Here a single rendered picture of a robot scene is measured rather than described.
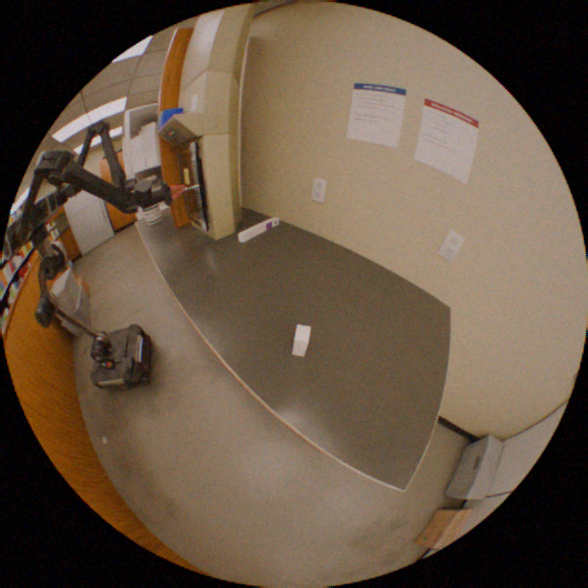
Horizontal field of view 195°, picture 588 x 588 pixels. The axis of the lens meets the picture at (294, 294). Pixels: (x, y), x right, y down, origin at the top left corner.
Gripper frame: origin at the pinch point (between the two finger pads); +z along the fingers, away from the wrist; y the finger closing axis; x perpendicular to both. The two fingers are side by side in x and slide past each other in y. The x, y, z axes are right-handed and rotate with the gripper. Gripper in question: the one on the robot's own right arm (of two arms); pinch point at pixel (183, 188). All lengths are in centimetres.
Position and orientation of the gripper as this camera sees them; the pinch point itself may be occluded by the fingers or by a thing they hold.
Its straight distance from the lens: 87.2
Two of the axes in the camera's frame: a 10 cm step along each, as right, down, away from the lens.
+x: -7.7, -5.0, 4.1
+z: 6.4, -5.2, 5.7
